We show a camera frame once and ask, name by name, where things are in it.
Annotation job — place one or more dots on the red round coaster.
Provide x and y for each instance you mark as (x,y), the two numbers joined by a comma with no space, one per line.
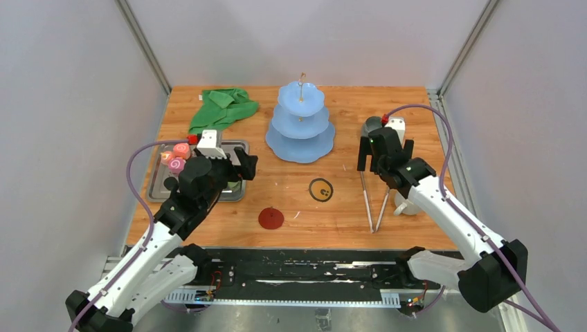
(270,218)

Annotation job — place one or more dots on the white ceramic cup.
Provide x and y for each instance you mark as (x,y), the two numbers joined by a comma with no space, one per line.
(404,206)

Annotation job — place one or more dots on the salmon swirl roll cake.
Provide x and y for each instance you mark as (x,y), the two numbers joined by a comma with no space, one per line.
(182,150)

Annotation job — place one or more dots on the grey ceramic mug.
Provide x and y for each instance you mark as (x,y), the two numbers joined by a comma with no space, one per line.
(370,124)

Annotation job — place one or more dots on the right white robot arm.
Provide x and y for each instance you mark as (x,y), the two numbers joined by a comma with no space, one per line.
(490,270)

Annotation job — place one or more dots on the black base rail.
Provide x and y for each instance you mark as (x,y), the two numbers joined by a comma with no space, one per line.
(302,277)

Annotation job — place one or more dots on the yellow black round coaster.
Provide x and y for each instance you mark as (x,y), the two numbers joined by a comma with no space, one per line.
(321,190)

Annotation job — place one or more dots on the pink swirl roll cake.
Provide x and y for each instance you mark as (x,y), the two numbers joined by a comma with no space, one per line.
(176,165)

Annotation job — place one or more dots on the green cloth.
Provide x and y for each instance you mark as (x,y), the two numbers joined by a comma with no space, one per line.
(221,108)

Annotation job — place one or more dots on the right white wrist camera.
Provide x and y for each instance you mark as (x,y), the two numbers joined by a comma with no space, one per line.
(399,125)

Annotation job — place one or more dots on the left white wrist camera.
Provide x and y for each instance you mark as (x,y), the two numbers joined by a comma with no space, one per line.
(209,144)

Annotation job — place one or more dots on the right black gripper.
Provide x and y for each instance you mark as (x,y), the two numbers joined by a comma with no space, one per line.
(365,149)

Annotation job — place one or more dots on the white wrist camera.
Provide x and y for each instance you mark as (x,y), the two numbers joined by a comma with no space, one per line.
(209,144)
(399,125)

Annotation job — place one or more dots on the blue three-tier cake stand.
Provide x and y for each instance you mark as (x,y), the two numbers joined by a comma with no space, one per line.
(300,130)

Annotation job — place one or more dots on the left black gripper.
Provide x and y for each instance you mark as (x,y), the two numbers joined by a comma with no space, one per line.
(248,162)

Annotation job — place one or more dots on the black round cookie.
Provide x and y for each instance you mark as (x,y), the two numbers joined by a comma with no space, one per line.
(171,183)

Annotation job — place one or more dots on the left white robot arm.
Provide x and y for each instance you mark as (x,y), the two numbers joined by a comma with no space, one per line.
(158,265)

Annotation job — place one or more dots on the orange swirl roll cake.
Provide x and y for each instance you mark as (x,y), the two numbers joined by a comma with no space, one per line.
(166,157)

